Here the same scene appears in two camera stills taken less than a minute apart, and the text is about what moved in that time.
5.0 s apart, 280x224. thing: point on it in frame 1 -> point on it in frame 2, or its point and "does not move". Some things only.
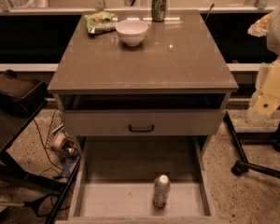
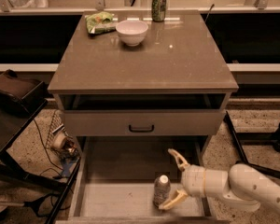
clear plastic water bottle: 161,190 does not move
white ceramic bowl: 132,32 does not move
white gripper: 279,33 -> 193,178
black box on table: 16,94 does not move
